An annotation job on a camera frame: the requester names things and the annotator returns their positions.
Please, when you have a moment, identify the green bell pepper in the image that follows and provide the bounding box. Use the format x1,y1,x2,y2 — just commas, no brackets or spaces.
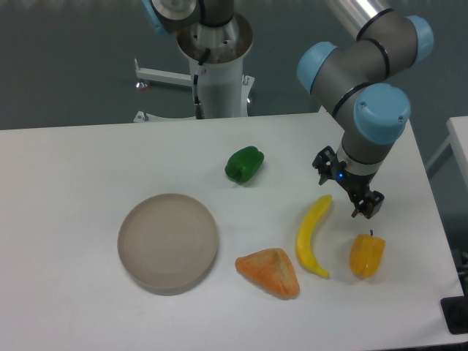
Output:
224,146,265,184

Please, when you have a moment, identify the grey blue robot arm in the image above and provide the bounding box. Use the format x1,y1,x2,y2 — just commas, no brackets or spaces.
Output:
143,1,434,218

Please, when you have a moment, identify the beige round plate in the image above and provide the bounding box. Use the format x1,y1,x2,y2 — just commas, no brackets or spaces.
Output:
117,193,219,295

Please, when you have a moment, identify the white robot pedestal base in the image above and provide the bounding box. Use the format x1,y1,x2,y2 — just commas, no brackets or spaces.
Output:
134,12,254,119

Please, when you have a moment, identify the yellow banana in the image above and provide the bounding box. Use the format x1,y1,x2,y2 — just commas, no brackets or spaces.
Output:
295,195,333,279

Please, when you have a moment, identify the white side table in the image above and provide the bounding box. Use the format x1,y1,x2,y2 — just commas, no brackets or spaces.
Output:
425,116,468,183

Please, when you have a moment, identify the black cable on pedestal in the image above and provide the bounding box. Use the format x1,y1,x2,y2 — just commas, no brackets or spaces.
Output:
192,48,211,120

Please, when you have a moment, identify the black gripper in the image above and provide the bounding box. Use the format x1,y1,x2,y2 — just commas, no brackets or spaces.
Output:
312,146,385,219

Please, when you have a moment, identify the orange bread wedge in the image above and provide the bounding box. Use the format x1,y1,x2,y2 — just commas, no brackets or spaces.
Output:
235,248,300,299

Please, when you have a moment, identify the orange yellow bell pepper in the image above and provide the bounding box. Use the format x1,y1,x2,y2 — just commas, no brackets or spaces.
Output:
350,230,386,279

